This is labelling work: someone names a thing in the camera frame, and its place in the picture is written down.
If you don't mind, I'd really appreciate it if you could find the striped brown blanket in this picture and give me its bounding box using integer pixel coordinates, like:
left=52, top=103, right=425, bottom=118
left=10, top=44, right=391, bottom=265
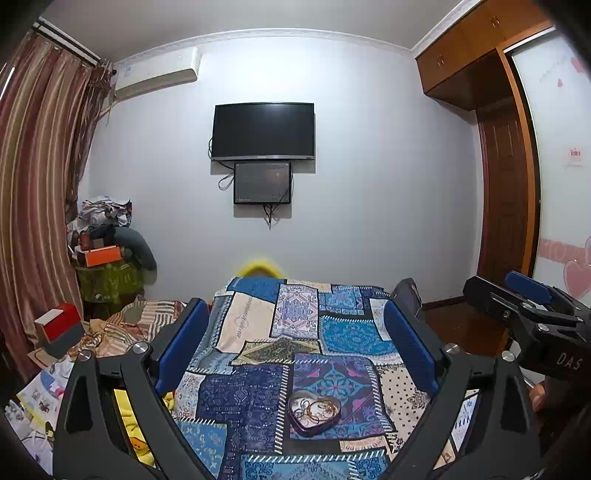
left=69, top=298, right=191, bottom=357

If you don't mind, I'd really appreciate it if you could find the pile of clothes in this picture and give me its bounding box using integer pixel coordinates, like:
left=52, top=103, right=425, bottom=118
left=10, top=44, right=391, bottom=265
left=68, top=196, right=134, bottom=232

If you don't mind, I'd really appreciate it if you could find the green patterned cloth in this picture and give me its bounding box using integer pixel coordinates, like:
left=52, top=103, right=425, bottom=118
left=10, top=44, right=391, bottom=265
left=74, top=260, right=145, bottom=306

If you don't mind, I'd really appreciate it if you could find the curtain rail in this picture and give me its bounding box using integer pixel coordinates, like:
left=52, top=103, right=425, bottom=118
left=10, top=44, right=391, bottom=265
left=31, top=17, right=103, bottom=66

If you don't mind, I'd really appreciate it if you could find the heart-shaped purple tin box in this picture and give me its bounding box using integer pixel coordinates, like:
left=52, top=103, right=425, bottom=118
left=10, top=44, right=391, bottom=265
left=287, top=390, right=343, bottom=435

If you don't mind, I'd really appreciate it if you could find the white sliding wardrobe door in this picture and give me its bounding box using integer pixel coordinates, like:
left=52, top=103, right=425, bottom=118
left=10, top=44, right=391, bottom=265
left=509, top=25, right=591, bottom=306

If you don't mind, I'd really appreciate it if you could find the person's right hand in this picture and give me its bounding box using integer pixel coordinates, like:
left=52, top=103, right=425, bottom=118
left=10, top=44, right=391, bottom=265
left=529, top=382, right=550, bottom=414

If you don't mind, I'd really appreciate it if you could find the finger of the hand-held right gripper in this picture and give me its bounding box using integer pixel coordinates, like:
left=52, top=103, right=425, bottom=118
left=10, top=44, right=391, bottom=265
left=503, top=271, right=591, bottom=319
left=462, top=275, right=583, bottom=335

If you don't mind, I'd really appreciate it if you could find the yellow cartoon blanket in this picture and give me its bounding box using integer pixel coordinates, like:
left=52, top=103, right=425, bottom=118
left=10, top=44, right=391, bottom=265
left=113, top=389, right=177, bottom=468

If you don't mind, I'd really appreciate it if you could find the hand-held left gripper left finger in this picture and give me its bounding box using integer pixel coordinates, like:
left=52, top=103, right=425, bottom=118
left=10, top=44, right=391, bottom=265
left=52, top=298, right=219, bottom=480

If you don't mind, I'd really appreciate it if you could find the yellow round object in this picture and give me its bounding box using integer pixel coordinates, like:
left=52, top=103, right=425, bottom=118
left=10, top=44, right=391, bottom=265
left=235, top=260, right=286, bottom=280

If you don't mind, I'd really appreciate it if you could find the black wall television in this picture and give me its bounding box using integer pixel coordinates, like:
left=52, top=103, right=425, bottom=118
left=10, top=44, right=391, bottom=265
left=211, top=102, right=317, bottom=162

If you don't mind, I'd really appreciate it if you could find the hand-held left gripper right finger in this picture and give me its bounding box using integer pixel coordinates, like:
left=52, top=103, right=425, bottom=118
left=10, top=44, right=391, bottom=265
left=381, top=299, right=546, bottom=480

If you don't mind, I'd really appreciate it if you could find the small black wall monitor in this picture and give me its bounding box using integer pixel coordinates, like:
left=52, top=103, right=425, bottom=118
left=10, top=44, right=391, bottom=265
left=233, top=161, right=293, bottom=206

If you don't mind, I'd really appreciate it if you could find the orange box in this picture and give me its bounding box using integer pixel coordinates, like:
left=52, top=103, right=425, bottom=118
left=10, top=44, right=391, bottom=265
left=85, top=246, right=123, bottom=268

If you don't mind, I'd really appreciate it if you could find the white printed cloth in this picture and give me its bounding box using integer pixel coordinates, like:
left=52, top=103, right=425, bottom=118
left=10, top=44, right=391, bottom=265
left=4, top=356, right=75, bottom=472

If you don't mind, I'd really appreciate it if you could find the red and white box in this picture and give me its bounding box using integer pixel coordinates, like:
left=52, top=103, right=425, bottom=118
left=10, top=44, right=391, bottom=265
left=34, top=303, right=84, bottom=345

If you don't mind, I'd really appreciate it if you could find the blue patchwork blanket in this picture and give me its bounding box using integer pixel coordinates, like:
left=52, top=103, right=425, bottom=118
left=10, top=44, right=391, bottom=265
left=173, top=277, right=482, bottom=480

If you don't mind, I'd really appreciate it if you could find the white air conditioner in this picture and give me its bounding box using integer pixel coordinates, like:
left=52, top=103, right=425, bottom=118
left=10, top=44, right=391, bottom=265
left=113, top=46, right=202, bottom=100

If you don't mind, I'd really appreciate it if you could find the brown wooden wardrobe cabinet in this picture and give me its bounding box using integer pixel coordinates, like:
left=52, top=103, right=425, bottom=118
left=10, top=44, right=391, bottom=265
left=414, top=0, right=558, bottom=112

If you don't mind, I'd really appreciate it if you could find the striped brown curtain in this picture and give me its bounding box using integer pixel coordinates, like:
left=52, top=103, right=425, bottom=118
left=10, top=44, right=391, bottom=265
left=0, top=28, right=115, bottom=386

